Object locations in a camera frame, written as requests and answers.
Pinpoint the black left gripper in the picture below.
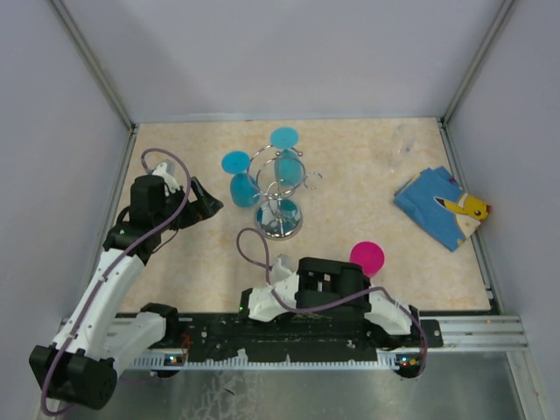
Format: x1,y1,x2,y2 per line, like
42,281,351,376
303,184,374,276
154,177,223,232

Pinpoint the pink wine glass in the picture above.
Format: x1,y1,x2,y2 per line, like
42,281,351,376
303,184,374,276
349,241,385,278

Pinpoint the blue wine glass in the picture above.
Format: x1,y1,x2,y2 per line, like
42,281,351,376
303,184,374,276
270,127,303,187
221,150,256,208

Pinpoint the clear wine glass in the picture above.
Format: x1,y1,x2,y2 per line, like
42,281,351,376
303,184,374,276
389,123,417,172

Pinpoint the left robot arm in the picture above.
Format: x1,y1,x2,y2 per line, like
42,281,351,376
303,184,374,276
29,174,223,410

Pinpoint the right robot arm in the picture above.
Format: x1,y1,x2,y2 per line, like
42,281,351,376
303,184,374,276
239,255,422,347

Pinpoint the chrome wine glass rack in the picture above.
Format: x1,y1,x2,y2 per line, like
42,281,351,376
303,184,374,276
247,144,323,241

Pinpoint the blue Pikachu cloth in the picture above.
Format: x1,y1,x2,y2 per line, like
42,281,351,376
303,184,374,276
394,166,492,252

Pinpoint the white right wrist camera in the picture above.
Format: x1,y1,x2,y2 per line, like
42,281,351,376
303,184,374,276
271,255,293,282

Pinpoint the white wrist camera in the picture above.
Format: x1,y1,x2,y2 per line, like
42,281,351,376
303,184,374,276
271,255,293,282
150,159,179,193

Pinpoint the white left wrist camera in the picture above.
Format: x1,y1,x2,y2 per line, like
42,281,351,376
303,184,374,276
150,159,179,193

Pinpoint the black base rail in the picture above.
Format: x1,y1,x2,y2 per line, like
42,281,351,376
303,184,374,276
171,312,423,363

